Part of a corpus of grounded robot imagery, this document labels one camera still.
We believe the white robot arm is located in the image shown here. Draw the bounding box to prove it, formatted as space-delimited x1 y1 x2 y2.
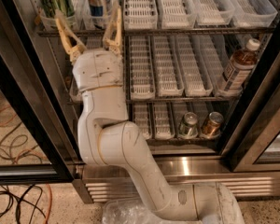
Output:
55 3 245 224

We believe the clear plastic container on floor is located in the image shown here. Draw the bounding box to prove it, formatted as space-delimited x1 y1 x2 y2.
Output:
102 199 164 224

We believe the black cable on floor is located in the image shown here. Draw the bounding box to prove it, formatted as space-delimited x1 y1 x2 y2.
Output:
0 96 47 224

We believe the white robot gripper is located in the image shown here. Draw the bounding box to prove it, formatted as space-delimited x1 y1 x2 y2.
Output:
54 2 123 91

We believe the silver green can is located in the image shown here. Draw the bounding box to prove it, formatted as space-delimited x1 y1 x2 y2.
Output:
178 112 198 139

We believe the copper can bottom right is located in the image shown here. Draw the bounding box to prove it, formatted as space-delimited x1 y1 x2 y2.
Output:
201 112 224 139

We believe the green drink can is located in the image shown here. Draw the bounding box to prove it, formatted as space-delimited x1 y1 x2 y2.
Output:
35 0 76 19

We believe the brown tea bottle white cap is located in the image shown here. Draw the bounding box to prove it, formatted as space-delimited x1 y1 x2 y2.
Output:
217 38 260 91

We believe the orange cable on floor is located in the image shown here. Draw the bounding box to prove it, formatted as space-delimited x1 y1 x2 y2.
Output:
0 105 53 224

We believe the redbull can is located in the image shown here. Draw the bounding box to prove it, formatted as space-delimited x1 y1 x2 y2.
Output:
88 0 111 29

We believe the open glass fridge door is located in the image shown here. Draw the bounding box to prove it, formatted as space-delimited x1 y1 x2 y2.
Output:
0 0 78 184

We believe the right glass fridge door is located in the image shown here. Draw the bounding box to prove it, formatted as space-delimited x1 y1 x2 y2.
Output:
231 99 280 172

